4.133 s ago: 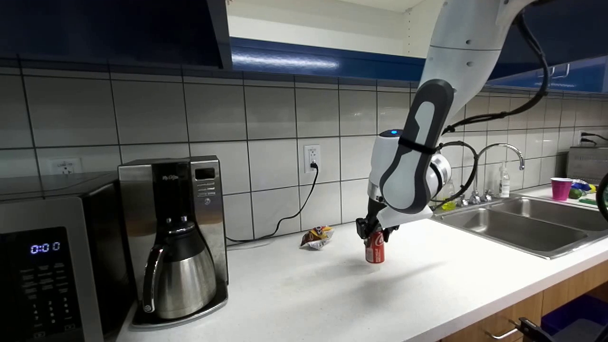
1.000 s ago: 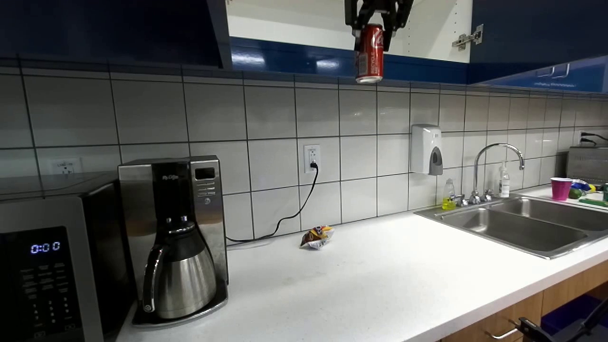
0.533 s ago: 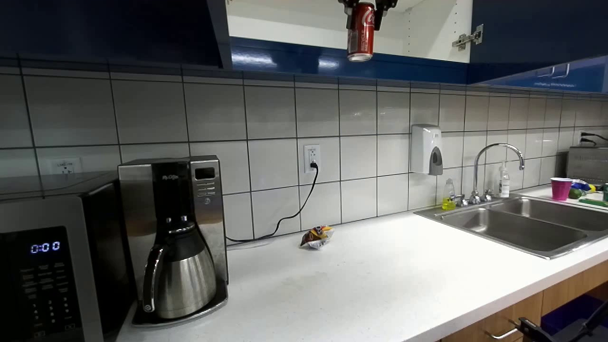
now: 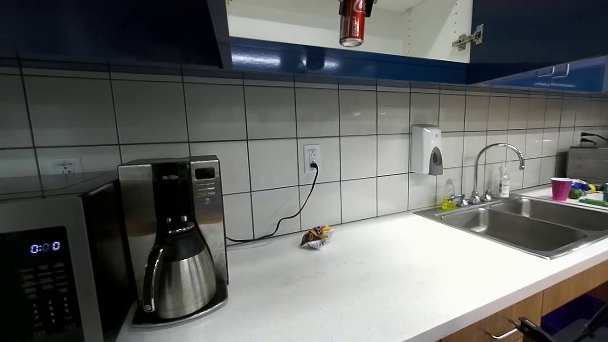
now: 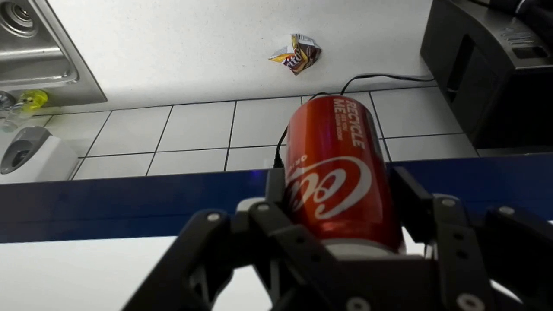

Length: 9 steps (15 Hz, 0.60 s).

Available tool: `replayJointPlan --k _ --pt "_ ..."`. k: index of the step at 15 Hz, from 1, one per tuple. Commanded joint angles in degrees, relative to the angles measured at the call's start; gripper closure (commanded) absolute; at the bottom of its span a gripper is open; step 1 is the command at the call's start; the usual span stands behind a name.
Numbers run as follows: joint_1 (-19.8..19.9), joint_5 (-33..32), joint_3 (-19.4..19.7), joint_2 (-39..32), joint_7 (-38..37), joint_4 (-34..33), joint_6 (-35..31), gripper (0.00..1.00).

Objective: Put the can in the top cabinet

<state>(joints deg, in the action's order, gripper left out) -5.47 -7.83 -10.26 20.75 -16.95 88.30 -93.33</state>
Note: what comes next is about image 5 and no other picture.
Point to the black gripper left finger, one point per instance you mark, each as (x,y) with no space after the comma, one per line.
(191,259)

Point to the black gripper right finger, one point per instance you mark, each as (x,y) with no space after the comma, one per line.
(455,242)

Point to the red soda can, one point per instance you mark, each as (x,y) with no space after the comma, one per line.
(338,173)

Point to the stainless black coffee maker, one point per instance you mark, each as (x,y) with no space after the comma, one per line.
(495,74)

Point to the clear yellow dish soap bottle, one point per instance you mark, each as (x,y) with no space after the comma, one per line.
(36,98)

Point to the crumpled snack wrapper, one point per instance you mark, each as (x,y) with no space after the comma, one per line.
(296,53)

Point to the stainless steel sink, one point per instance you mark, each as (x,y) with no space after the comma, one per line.
(41,52)

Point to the blue open wall cabinet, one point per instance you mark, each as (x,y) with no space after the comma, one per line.
(115,200)

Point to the white wall soap dispenser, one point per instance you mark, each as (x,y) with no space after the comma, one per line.
(32,152)

